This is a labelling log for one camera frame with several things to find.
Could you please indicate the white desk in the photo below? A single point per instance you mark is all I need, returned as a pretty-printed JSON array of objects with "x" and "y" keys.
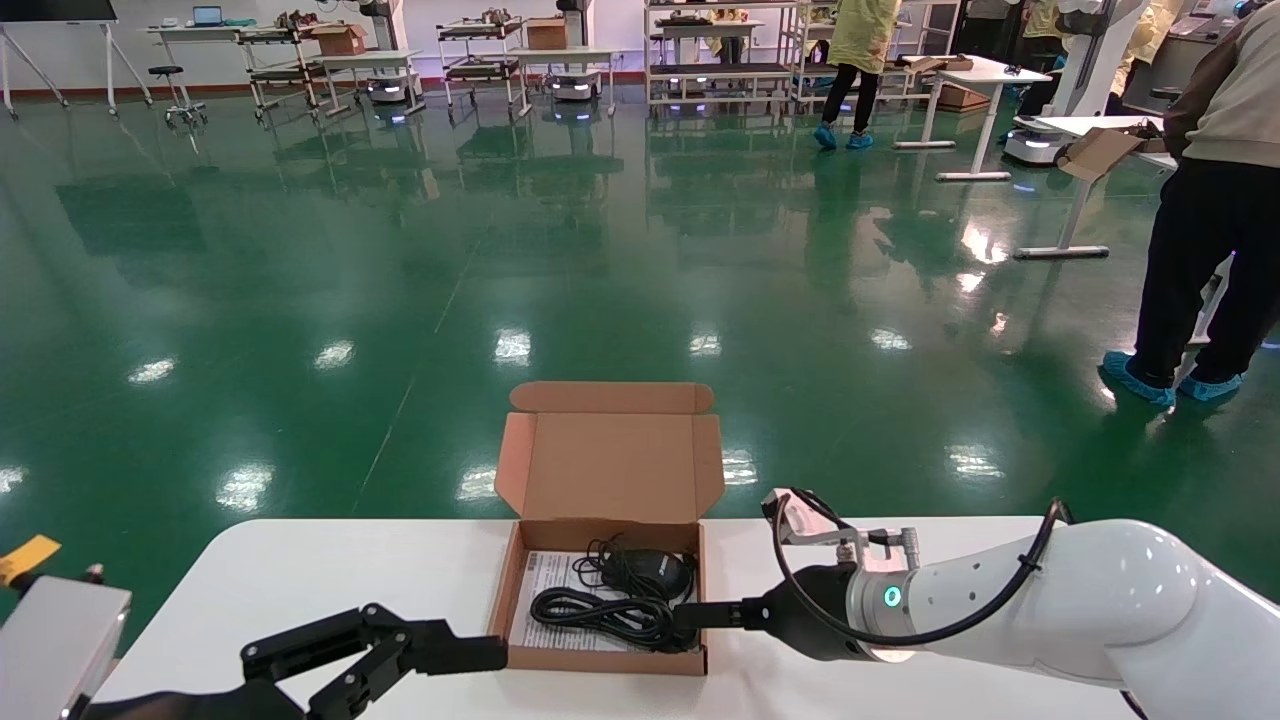
[{"x": 180, "y": 31}]

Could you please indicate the white paper manual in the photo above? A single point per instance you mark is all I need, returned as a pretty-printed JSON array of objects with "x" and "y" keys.
[{"x": 545, "y": 590}]

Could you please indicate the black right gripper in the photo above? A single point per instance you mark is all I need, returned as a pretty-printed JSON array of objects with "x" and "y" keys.
[{"x": 810, "y": 610}]

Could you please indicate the person in beige jacket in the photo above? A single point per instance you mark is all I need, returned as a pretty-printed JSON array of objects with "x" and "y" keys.
[{"x": 1210, "y": 230}]

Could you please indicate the brown cardboard storage box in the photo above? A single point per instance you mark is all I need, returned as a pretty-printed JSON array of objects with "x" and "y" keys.
[{"x": 610, "y": 465}]

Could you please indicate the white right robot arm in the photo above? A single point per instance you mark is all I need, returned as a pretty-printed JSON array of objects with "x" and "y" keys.
[{"x": 1100, "y": 600}]

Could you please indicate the white table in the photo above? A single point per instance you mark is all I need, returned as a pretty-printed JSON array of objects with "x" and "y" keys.
[
  {"x": 365, "y": 58},
  {"x": 1100, "y": 124},
  {"x": 990, "y": 72},
  {"x": 560, "y": 54}
]

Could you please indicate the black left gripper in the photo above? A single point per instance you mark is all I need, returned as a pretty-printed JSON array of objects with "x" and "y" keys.
[{"x": 200, "y": 708}]

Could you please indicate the person in yellow coat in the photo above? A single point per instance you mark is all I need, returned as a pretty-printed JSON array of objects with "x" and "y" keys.
[{"x": 860, "y": 35}]

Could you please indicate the metal rolling cart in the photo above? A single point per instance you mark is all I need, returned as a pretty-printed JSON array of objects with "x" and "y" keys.
[
  {"x": 480, "y": 70},
  {"x": 285, "y": 72}
]

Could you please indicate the black computer mouse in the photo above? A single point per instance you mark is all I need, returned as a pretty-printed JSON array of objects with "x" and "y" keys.
[{"x": 655, "y": 570}]

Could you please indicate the metal shelf rack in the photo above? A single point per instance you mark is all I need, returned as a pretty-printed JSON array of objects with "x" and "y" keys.
[{"x": 715, "y": 70}]

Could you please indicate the open laptop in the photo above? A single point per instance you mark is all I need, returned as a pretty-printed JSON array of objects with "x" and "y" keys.
[{"x": 208, "y": 15}]

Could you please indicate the tall white wheeled robot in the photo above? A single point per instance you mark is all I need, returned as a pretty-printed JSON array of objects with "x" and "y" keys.
[{"x": 1090, "y": 70}]

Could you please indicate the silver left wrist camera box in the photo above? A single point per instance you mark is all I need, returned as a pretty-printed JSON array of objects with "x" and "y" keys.
[{"x": 55, "y": 640}]

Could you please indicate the yellow tag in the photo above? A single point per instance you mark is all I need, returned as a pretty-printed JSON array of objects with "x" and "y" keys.
[{"x": 28, "y": 558}]

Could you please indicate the black screen on stand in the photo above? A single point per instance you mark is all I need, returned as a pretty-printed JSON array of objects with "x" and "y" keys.
[{"x": 50, "y": 8}]

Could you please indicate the black round stool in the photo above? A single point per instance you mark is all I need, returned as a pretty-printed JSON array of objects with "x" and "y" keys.
[{"x": 166, "y": 71}]

